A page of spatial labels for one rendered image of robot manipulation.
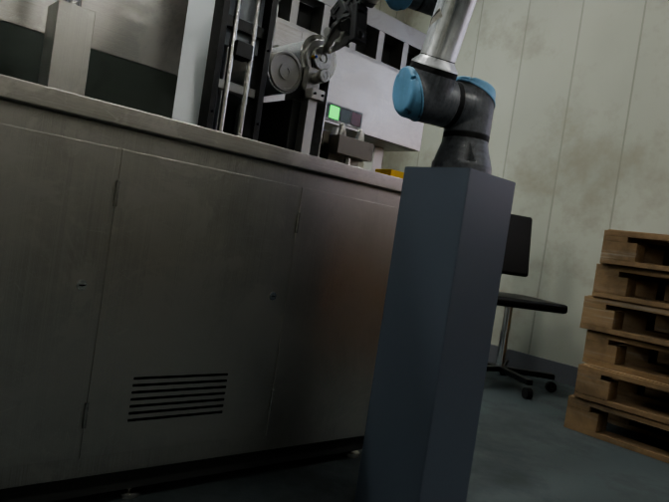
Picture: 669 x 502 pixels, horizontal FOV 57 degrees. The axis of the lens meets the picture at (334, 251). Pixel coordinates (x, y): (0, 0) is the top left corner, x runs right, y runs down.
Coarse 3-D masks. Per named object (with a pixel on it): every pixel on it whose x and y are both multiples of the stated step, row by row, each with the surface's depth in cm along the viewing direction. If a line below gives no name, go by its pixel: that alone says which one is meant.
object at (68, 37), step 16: (80, 0) 154; (48, 16) 154; (64, 16) 149; (80, 16) 152; (48, 32) 152; (64, 32) 150; (80, 32) 152; (48, 48) 151; (64, 48) 150; (80, 48) 153; (48, 64) 150; (64, 64) 151; (80, 64) 153; (48, 80) 149; (64, 80) 151; (80, 80) 154
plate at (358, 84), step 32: (0, 0) 163; (32, 0) 168; (64, 0) 173; (96, 0) 179; (128, 0) 185; (160, 0) 192; (96, 32) 180; (128, 32) 186; (160, 32) 193; (288, 32) 224; (160, 64) 194; (352, 64) 246; (352, 96) 248; (384, 96) 260; (352, 128) 250; (384, 128) 262; (416, 128) 276
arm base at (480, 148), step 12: (444, 132) 153; (456, 132) 149; (468, 132) 148; (444, 144) 151; (456, 144) 148; (468, 144) 148; (480, 144) 149; (444, 156) 149; (456, 156) 147; (468, 156) 148; (480, 156) 148; (480, 168) 147
